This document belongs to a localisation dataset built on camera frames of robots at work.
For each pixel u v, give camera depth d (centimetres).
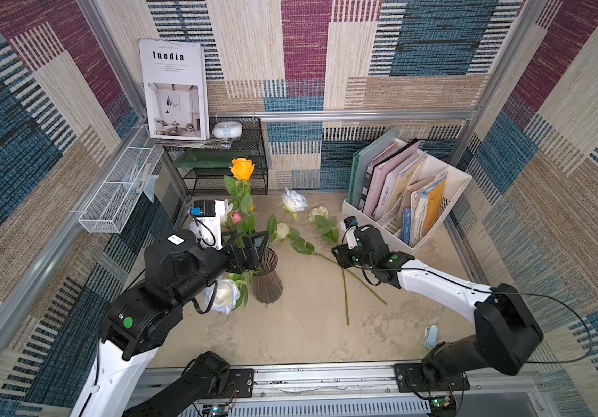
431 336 78
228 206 65
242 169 69
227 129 88
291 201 69
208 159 95
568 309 43
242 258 49
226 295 54
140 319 35
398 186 87
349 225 76
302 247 102
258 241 53
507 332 43
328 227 107
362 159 90
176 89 78
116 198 94
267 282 83
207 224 48
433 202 91
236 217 70
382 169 86
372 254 65
